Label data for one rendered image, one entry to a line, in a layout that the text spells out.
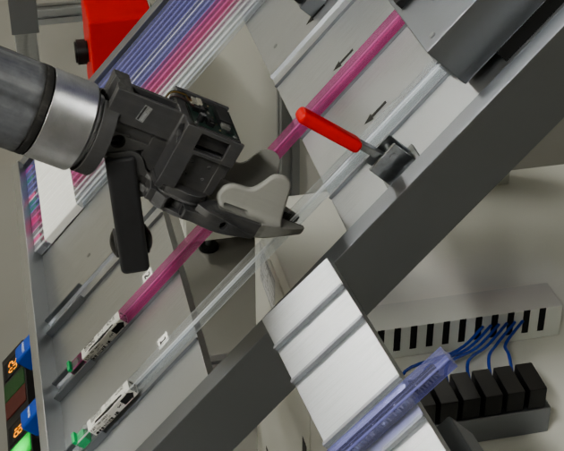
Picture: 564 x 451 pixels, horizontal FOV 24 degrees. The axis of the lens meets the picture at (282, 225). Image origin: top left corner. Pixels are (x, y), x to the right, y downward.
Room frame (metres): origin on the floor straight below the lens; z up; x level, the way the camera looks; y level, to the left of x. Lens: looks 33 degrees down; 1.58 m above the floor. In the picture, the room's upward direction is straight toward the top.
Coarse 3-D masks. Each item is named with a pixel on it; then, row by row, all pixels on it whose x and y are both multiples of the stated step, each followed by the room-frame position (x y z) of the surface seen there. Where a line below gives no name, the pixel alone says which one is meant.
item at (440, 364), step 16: (416, 368) 0.66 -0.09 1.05; (432, 368) 0.65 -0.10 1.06; (448, 368) 0.65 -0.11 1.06; (400, 384) 0.65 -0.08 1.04; (416, 384) 0.65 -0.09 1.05; (432, 384) 0.65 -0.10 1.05; (384, 400) 0.65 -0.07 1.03; (400, 400) 0.64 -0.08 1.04; (416, 400) 0.64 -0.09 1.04; (368, 416) 0.65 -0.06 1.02; (384, 416) 0.64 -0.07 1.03; (400, 416) 0.64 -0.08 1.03; (352, 432) 0.64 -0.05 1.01; (368, 432) 0.63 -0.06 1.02; (384, 432) 0.64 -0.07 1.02; (336, 448) 0.64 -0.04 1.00; (352, 448) 0.63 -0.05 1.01
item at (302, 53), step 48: (288, 0) 1.30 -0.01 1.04; (336, 0) 1.23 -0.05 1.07; (384, 0) 1.16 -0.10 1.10; (288, 48) 1.22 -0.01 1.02; (336, 48) 1.15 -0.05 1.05; (384, 48) 1.09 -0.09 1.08; (288, 96) 1.15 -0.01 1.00; (384, 96) 1.03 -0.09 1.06; (432, 96) 0.98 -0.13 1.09; (336, 144) 1.02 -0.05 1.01; (336, 192) 0.96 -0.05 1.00
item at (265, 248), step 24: (432, 72) 0.99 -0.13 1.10; (408, 96) 0.98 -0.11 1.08; (384, 120) 0.98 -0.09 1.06; (336, 168) 0.97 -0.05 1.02; (312, 192) 0.97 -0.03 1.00; (288, 216) 0.97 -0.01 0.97; (264, 240) 0.96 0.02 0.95; (240, 264) 0.96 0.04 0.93; (216, 288) 0.96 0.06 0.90; (192, 312) 0.95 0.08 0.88; (168, 336) 0.95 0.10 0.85; (168, 360) 0.94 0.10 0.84; (144, 384) 0.93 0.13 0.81
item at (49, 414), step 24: (24, 168) 1.47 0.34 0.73; (24, 192) 1.41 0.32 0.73; (24, 216) 1.35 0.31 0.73; (24, 240) 1.29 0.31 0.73; (24, 264) 1.25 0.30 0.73; (24, 288) 1.21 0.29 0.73; (48, 312) 1.17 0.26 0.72; (48, 336) 1.12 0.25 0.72; (48, 360) 1.08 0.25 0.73; (48, 384) 1.03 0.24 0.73; (48, 408) 0.99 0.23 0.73; (48, 432) 0.95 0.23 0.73
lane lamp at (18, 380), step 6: (18, 372) 1.13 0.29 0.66; (18, 378) 1.13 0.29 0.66; (24, 378) 1.12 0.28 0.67; (6, 384) 1.13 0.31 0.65; (12, 384) 1.13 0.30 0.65; (18, 384) 1.12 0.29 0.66; (6, 390) 1.12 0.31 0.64; (12, 390) 1.12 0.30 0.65; (6, 396) 1.11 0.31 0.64; (6, 402) 1.11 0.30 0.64
